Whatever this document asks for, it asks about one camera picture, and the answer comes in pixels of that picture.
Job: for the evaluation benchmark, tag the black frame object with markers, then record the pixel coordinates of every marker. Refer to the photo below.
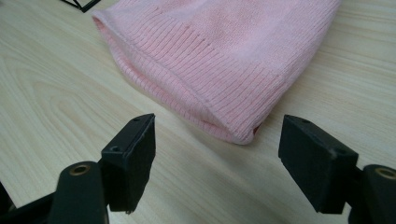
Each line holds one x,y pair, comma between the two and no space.
81,4

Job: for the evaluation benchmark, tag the pink knitted hat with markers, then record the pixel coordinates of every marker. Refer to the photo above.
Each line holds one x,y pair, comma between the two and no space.
214,62

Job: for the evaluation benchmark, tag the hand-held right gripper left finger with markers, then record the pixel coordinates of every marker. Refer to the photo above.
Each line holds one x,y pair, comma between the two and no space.
129,168

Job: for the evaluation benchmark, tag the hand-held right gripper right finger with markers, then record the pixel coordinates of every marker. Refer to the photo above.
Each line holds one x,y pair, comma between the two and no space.
317,168

